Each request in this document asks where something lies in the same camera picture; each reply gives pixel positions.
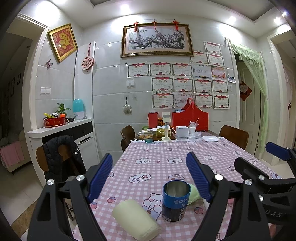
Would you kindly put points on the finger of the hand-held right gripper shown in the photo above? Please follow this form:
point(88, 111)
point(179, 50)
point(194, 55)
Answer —
point(252, 170)
point(276, 150)

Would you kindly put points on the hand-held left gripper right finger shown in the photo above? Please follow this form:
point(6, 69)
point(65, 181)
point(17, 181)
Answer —
point(198, 178)

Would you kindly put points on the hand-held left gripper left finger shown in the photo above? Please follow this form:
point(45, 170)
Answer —
point(100, 178)

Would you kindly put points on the blue metal cup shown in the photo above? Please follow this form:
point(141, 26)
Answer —
point(174, 204)

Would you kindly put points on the light green plastic cup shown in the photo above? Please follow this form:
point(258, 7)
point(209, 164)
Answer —
point(194, 195)

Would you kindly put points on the plastic cup with straw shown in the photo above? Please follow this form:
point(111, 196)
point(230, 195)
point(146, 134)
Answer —
point(193, 128)

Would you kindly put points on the pale yellow plastic cup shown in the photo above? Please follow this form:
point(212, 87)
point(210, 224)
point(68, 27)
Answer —
point(136, 220)

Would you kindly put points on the brown wooden chair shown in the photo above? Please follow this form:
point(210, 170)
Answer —
point(127, 134)
point(233, 134)

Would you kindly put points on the white lidded container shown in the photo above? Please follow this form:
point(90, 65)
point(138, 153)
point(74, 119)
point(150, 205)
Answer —
point(210, 138)

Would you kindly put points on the clear plastic packaging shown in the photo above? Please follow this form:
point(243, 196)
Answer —
point(196, 135)

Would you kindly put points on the black padded jacket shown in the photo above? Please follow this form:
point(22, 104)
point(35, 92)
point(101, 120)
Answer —
point(62, 157)

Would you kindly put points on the white door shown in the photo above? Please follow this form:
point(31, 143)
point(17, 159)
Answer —
point(248, 115)

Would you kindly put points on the wooden chair with jacket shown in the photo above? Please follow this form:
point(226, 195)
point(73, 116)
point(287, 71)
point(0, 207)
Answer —
point(64, 149)

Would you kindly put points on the white square box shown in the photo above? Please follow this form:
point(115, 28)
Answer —
point(182, 132)

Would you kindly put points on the pink checked bear tablecloth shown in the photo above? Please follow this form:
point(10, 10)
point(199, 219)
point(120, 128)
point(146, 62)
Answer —
point(150, 162)

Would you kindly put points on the white and black cabinet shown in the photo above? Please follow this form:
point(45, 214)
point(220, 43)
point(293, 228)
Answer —
point(69, 134)

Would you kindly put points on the green lace door curtain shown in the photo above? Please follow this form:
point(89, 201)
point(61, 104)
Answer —
point(262, 97)

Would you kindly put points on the yellow snack container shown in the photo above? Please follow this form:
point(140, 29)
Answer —
point(161, 132)

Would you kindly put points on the red gift bag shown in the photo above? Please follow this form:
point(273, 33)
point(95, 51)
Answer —
point(182, 118)

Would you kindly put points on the clear plastic cookie box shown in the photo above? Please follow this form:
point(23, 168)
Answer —
point(146, 134)

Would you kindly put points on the black flashlight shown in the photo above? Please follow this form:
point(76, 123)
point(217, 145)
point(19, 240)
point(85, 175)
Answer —
point(69, 120)

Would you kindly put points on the red heart door decoration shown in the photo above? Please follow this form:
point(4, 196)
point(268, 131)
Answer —
point(245, 90)

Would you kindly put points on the white phone stand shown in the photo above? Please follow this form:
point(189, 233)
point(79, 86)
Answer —
point(166, 118)

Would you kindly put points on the red tray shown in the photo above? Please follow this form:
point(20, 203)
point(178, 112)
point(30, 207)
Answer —
point(54, 122)

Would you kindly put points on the light blue humidifier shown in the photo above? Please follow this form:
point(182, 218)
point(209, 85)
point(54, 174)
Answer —
point(79, 109)

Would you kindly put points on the red box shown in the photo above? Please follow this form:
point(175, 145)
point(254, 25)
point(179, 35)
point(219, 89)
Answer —
point(153, 120)

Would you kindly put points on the hanging brush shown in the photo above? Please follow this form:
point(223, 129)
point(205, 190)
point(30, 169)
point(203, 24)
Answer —
point(127, 109)

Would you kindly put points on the small potted plant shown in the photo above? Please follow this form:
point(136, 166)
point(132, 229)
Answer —
point(62, 110)

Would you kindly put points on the pink blanket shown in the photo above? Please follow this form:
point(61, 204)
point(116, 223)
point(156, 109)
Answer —
point(12, 154)

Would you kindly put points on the beige sofa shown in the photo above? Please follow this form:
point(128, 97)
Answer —
point(13, 139)

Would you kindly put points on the group of award certificates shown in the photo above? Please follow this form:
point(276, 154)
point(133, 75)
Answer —
point(182, 84)

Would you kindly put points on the round pink hanging ornament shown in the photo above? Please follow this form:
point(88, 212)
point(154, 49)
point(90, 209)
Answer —
point(87, 62)

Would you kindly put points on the red and gold framed picture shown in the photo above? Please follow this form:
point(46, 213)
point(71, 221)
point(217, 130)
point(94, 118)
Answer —
point(63, 41)

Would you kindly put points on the framed plum blossom painting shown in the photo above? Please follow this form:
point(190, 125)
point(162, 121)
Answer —
point(157, 39)

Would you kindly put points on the red knot tassel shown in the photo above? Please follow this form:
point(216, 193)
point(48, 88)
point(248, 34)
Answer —
point(135, 25)
point(175, 25)
point(154, 24)

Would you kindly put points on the small wall photo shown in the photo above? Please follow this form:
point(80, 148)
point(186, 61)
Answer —
point(231, 79)

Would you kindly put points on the white wall switch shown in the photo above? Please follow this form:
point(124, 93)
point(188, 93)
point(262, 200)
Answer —
point(130, 83)
point(45, 90)

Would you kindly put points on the purple butterfly wall decoration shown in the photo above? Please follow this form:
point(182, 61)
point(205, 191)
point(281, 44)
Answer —
point(48, 64)

